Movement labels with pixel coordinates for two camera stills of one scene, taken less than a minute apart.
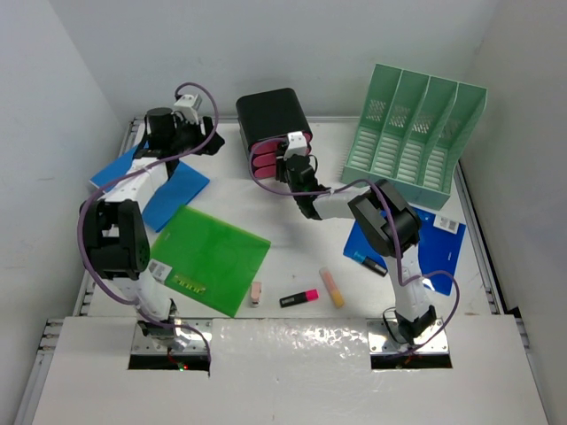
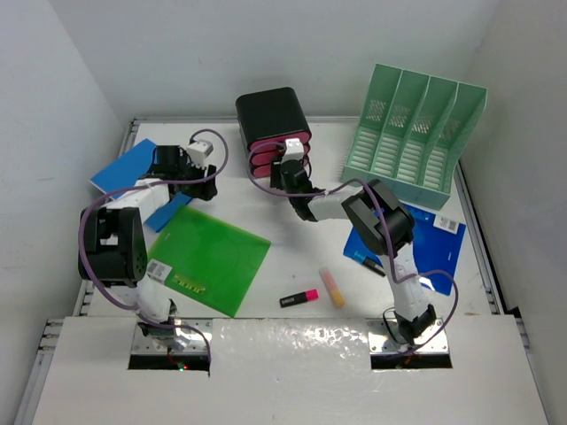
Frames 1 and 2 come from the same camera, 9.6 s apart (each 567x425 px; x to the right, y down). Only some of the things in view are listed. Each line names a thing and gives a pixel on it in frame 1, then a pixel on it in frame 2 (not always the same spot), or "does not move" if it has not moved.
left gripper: [194, 127] to [204, 190]
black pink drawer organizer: [267, 119] does not move
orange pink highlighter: [334, 290] does not move
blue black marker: [371, 264] does not move
